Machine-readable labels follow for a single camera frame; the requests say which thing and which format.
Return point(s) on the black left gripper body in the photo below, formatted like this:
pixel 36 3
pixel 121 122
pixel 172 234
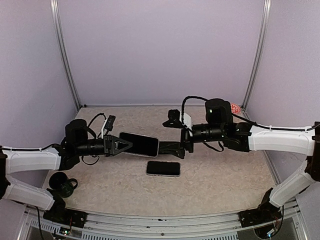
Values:
pixel 107 139

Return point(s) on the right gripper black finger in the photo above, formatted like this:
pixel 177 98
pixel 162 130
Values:
pixel 173 148
pixel 172 124

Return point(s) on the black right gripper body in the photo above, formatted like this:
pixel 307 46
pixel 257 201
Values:
pixel 185 140

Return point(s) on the black phone with purple edge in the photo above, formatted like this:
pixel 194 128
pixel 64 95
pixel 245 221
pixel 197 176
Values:
pixel 142 145

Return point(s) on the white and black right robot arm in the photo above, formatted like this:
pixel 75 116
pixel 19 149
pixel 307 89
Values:
pixel 247 136

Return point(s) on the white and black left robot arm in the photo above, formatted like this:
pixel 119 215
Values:
pixel 79 141

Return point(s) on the red patterned small bowl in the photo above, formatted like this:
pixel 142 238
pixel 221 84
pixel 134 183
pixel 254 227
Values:
pixel 235 109

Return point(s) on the black mug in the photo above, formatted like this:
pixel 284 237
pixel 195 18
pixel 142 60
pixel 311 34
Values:
pixel 62 185

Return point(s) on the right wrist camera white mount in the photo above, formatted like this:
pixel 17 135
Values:
pixel 185 119

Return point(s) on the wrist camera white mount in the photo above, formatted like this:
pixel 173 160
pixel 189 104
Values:
pixel 185 119
pixel 107 126

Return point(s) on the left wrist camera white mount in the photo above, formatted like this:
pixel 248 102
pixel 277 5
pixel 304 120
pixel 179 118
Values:
pixel 107 126

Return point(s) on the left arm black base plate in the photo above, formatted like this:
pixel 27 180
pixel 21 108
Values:
pixel 70 217

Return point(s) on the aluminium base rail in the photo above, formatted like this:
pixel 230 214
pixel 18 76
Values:
pixel 107 226

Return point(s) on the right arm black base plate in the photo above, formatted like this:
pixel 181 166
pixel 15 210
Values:
pixel 256 216

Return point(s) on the right aluminium frame post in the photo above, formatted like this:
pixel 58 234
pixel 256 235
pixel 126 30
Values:
pixel 258 53

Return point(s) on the aluminium frame post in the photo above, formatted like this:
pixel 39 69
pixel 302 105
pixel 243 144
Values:
pixel 54 5
pixel 258 53

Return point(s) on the left aluminium frame post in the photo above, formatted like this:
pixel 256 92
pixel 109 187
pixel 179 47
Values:
pixel 54 5

